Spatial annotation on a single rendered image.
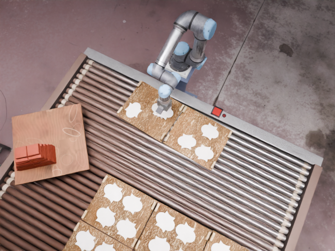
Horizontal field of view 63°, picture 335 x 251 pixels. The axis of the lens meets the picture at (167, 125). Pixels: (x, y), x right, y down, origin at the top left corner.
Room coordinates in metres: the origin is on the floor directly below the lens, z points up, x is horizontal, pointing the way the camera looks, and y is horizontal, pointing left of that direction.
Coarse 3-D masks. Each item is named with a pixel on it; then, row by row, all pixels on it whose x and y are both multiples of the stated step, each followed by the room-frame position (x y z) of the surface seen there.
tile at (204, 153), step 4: (196, 148) 0.46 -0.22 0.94; (200, 148) 0.46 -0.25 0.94; (204, 148) 0.46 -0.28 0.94; (208, 148) 0.46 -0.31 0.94; (196, 152) 0.43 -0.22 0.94; (200, 152) 0.43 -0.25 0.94; (204, 152) 0.43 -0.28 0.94; (208, 152) 0.43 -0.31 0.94; (212, 152) 0.43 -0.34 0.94; (200, 156) 0.40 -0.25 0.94; (204, 156) 0.40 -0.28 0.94; (208, 156) 0.40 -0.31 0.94; (212, 156) 0.40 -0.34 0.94
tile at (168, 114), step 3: (156, 108) 0.76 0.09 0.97; (165, 111) 0.74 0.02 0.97; (168, 111) 0.74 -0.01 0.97; (171, 111) 0.74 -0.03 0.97; (159, 114) 0.71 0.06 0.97; (162, 114) 0.71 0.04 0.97; (165, 114) 0.72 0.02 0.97; (168, 114) 0.72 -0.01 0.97; (171, 114) 0.72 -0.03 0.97; (162, 117) 0.69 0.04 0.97; (165, 117) 0.69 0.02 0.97; (168, 117) 0.69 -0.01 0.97
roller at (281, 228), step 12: (96, 132) 0.57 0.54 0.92; (120, 144) 0.48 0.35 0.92; (144, 156) 0.39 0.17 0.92; (168, 168) 0.31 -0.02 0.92; (192, 180) 0.23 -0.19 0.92; (216, 192) 0.15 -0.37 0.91; (228, 204) 0.07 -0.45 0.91; (240, 204) 0.07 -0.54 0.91; (252, 216) -0.01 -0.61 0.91; (276, 228) -0.08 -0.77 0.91
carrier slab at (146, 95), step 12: (144, 84) 0.98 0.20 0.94; (132, 96) 0.87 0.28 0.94; (144, 96) 0.87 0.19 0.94; (156, 96) 0.88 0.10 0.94; (144, 108) 0.77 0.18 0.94; (132, 120) 0.67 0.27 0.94; (144, 120) 0.67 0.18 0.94; (156, 120) 0.68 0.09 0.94; (168, 120) 0.68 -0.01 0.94; (156, 132) 0.58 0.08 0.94
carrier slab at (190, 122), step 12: (180, 120) 0.68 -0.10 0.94; (192, 120) 0.69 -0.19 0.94; (204, 120) 0.69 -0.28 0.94; (180, 132) 0.58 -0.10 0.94; (192, 132) 0.59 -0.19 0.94; (228, 132) 0.59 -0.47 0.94; (168, 144) 0.49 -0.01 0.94; (204, 144) 0.49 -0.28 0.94; (216, 144) 0.50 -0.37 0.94; (192, 156) 0.40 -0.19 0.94; (216, 156) 0.41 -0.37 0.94
